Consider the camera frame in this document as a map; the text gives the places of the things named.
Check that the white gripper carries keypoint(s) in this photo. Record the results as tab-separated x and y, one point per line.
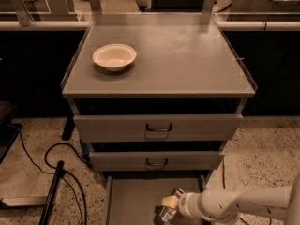
187	202

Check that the silver redbull can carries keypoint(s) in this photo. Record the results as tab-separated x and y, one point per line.
167	214

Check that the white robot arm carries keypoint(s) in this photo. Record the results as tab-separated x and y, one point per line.
224	206

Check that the bottom grey drawer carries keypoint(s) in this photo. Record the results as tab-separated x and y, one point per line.
138	201

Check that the grey drawer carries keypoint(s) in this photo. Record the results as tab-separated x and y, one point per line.
136	161
131	128
138	201

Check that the middle grey drawer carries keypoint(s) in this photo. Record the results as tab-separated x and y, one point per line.
136	161

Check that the grey drawer cabinet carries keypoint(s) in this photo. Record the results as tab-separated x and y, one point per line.
183	66

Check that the top grey drawer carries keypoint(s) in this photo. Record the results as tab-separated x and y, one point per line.
131	128

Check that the black bar on floor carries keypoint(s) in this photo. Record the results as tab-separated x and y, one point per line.
51	194

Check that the white paper bowl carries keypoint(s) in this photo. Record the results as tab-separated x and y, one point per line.
114	57

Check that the dark tray left edge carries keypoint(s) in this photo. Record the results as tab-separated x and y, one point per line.
8	134

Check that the black middle drawer handle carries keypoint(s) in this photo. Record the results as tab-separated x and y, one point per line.
156	162

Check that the black drawer handle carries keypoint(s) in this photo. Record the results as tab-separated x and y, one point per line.
156	162
159	129

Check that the black top drawer handle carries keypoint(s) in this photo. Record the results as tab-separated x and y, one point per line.
159	129

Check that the white horizontal rail pipe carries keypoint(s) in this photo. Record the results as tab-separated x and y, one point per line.
226	26

